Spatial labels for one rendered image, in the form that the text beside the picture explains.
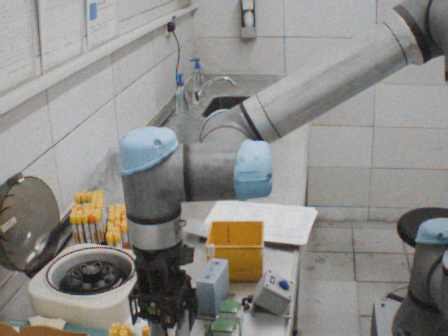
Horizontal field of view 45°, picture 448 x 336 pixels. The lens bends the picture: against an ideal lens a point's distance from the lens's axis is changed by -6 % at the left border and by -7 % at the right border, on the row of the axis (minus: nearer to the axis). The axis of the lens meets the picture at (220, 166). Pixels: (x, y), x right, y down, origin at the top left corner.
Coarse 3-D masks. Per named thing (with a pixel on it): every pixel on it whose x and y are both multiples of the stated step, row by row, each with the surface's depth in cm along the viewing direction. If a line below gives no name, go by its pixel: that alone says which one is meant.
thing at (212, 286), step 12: (216, 264) 125; (204, 276) 120; (216, 276) 120; (228, 276) 128; (204, 288) 119; (216, 288) 120; (228, 288) 129; (204, 300) 120; (216, 300) 120; (228, 300) 127; (204, 312) 121; (216, 312) 121
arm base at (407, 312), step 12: (408, 288) 99; (408, 300) 98; (420, 300) 94; (396, 312) 102; (408, 312) 97; (420, 312) 95; (432, 312) 93; (396, 324) 99; (408, 324) 97; (420, 324) 95; (432, 324) 93; (444, 324) 93
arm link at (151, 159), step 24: (120, 144) 72; (144, 144) 70; (168, 144) 71; (120, 168) 73; (144, 168) 70; (168, 168) 71; (144, 192) 72; (168, 192) 72; (144, 216) 73; (168, 216) 74
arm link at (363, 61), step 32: (416, 0) 77; (384, 32) 79; (416, 32) 76; (320, 64) 81; (352, 64) 79; (384, 64) 79; (416, 64) 81; (256, 96) 83; (288, 96) 81; (320, 96) 80; (352, 96) 82; (256, 128) 82; (288, 128) 83
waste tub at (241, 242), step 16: (224, 224) 144; (240, 224) 144; (256, 224) 144; (208, 240) 136; (224, 240) 146; (240, 240) 146; (256, 240) 145; (208, 256) 134; (224, 256) 133; (240, 256) 133; (256, 256) 133; (240, 272) 135; (256, 272) 134
